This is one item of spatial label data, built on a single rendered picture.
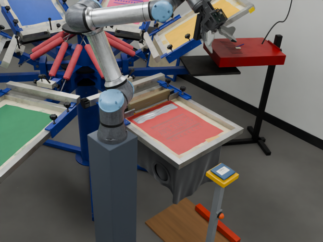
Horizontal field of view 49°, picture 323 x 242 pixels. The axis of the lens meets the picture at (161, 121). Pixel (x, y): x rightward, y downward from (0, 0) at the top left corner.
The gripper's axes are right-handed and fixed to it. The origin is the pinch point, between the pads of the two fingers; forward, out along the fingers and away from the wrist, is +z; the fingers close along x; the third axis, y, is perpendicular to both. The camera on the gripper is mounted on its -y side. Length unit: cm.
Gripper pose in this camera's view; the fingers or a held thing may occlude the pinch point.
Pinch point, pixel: (223, 48)
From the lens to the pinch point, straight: 147.9
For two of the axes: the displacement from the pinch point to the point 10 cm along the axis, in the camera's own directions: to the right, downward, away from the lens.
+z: 5.2, 8.5, -0.8
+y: 4.0, -3.3, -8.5
